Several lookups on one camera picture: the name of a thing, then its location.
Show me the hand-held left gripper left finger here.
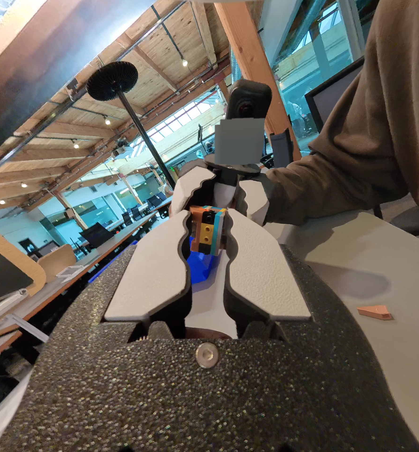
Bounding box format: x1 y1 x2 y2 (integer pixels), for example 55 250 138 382
103 209 192 323

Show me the black floor lamp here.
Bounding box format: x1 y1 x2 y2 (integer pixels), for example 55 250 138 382
86 61 176 189

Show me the small tan brick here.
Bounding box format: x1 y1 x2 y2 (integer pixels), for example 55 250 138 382
357 305 395 321

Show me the wooden post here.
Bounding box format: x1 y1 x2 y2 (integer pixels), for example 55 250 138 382
215 0 302 161

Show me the person's left hand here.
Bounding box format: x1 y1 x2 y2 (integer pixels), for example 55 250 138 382
186 327 233 340

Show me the white ceiling projector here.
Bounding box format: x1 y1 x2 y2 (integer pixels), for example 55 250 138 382
111 139 135 158

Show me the black office chair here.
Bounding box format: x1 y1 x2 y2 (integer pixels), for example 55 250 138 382
269 128 295 169

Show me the blue plastic bin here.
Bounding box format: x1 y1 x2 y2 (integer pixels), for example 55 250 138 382
87 236 218 285

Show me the multicoloured brick model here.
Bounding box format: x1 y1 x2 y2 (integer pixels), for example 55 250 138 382
189 205 228 255

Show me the black monitor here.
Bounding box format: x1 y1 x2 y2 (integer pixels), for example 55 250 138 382
304 56 366 134
79 222 114 249

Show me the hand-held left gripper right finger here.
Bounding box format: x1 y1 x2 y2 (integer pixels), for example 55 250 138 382
224 208 312 322

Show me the person's right forearm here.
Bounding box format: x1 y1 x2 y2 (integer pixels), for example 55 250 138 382
264 0 419 226

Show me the grey desk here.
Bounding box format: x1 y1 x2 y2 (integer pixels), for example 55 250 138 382
185 211 419 452

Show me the wooden chair back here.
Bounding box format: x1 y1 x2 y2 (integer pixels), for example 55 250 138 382
36 244 77 275

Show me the wood-edged desk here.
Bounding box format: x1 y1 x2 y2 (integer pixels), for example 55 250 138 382
0 203 175 368

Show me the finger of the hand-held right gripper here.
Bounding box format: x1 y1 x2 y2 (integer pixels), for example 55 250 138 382
170 165 217 218
238 179 271 227

